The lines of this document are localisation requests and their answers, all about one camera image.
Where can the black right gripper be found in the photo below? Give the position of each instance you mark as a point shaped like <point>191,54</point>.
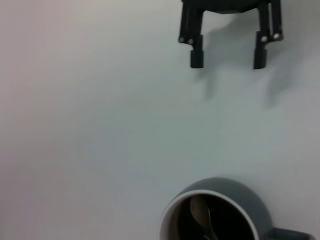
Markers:
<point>225,6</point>

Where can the grey cup with coffee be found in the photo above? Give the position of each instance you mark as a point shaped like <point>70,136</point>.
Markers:
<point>225,186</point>

